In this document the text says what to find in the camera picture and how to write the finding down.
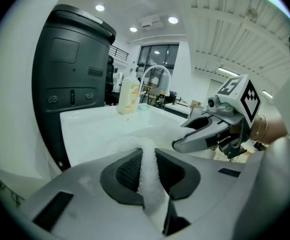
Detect gold bangle bracelets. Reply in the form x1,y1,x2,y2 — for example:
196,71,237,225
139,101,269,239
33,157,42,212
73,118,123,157
252,115,269,142

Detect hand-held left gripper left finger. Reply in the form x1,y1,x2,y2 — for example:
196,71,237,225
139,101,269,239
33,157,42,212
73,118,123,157
22,147,161,240

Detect white curved faucet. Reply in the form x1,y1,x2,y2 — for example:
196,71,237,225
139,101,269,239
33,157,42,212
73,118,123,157
139,65,171,104

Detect black office chair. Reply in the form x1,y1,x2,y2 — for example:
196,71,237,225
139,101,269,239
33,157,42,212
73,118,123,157
106,55,116,107

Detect dark table with white top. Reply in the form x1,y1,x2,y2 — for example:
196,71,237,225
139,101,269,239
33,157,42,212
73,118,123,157
164,101,193,115

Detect large dark window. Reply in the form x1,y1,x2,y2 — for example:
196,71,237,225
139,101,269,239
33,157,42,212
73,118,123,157
136,43,180,72

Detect marble pattern cabinet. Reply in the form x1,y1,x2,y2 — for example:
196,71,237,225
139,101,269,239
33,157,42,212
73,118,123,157
0,162,26,210

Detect ceiling air vent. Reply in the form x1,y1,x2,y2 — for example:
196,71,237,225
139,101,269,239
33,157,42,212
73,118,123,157
137,15,164,29

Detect white sink basin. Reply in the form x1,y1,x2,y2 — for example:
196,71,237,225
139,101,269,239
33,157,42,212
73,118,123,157
59,105,193,167

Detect person's right forearm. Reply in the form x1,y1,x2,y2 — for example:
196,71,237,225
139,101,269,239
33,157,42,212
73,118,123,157
249,116,290,145

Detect soap bottle with orange label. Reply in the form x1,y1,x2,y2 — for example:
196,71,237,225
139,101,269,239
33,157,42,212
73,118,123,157
118,75,140,116

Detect tall black appliance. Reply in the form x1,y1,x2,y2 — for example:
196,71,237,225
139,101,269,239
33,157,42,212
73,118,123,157
31,3,117,171

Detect black railing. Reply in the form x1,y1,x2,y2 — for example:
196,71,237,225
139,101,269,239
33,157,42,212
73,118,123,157
109,45,130,62

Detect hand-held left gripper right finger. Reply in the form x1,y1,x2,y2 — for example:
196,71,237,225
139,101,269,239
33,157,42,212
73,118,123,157
154,147,251,236

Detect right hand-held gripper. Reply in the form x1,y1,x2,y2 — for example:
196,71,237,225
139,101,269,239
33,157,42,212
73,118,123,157
171,74,262,160

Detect white cloth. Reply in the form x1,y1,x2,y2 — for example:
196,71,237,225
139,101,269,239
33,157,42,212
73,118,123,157
114,123,198,236

